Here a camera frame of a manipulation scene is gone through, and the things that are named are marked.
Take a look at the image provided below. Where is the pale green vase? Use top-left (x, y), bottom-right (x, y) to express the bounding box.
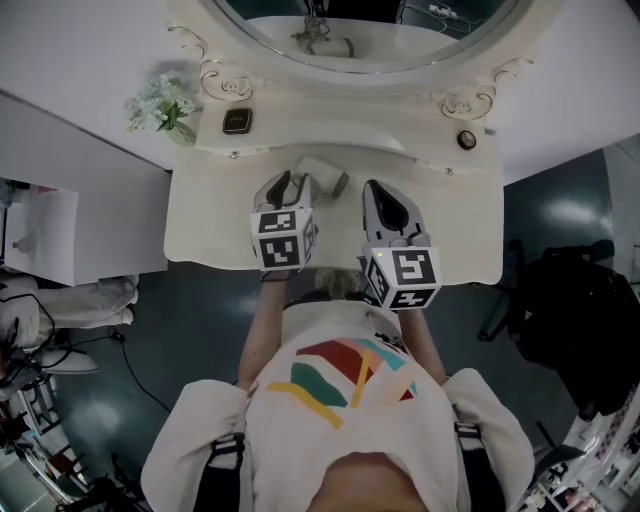
top-left (167, 122), bottom-right (198, 148)

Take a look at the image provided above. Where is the white cloth bundle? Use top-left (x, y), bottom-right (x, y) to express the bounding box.
top-left (0, 273), bottom-right (141, 351)

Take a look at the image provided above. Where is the white side cabinet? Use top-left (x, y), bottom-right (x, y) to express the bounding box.
top-left (0, 88), bottom-right (174, 288)

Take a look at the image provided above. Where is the person's left forearm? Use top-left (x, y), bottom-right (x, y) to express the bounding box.
top-left (237, 278), bottom-right (287, 392)

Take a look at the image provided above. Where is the cluttered white shelf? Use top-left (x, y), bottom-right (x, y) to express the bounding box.
top-left (529, 397), bottom-right (640, 512)

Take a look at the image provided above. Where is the patterned stool seat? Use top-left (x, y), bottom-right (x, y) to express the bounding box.
top-left (313, 266), bottom-right (367, 302)

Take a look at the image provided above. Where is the white dressing table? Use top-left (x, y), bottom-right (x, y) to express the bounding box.
top-left (163, 93), bottom-right (505, 287)

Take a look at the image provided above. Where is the white flower bouquet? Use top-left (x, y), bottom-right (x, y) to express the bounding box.
top-left (123, 71), bottom-right (197, 134)

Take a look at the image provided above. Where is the person's white patterned shirt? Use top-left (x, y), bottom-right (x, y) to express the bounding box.
top-left (141, 293), bottom-right (537, 512)

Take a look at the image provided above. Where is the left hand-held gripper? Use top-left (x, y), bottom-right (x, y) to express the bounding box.
top-left (249, 169), bottom-right (322, 274)

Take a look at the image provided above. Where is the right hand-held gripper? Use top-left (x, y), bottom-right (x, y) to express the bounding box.
top-left (361, 178), bottom-right (443, 312)

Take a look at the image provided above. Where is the black harness strap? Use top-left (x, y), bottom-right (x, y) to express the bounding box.
top-left (452, 419), bottom-right (485, 512)
top-left (204, 431), bottom-right (247, 512)

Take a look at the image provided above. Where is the black office chair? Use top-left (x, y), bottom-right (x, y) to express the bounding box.
top-left (477, 238), bottom-right (640, 419)

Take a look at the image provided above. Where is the black floor cable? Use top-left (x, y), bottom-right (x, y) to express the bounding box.
top-left (47, 327), bottom-right (174, 416)

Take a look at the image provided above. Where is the person's right forearm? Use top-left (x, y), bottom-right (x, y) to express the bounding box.
top-left (397, 305), bottom-right (448, 386)

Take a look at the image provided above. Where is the cluttered metal rack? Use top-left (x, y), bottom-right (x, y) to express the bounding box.
top-left (0, 372), bottom-right (104, 512)

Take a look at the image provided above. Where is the black square compact case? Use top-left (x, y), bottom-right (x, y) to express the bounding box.
top-left (221, 105), bottom-right (255, 137)

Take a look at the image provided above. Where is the oval mirror with ornate frame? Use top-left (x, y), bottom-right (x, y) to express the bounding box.
top-left (164, 0), bottom-right (537, 122)

